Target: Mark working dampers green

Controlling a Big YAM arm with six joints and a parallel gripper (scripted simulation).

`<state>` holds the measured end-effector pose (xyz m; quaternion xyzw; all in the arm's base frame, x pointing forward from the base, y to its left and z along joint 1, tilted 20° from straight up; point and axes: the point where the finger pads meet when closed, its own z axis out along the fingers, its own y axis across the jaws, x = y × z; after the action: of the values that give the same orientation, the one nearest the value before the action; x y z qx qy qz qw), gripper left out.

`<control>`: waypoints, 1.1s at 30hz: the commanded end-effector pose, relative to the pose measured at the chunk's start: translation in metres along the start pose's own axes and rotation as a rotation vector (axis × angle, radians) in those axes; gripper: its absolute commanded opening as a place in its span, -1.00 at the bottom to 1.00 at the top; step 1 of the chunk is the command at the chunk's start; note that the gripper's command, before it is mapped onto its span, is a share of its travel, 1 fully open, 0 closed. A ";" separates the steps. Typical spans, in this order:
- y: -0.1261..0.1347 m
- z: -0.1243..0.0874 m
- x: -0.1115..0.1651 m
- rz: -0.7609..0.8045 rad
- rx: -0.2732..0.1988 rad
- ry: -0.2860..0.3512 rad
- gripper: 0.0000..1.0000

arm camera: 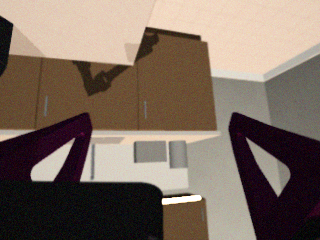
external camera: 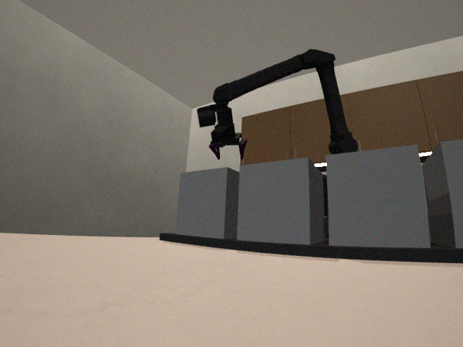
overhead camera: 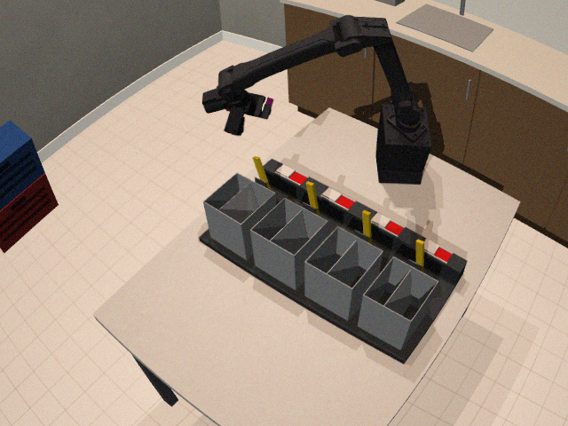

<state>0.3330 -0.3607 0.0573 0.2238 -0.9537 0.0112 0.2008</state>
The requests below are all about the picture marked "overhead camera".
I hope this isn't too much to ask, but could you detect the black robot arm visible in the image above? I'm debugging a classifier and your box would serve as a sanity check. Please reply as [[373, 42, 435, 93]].
[[202, 15, 427, 143]]

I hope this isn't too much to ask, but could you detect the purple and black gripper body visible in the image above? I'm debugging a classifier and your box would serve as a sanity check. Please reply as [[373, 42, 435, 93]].
[[248, 93, 272, 119]]

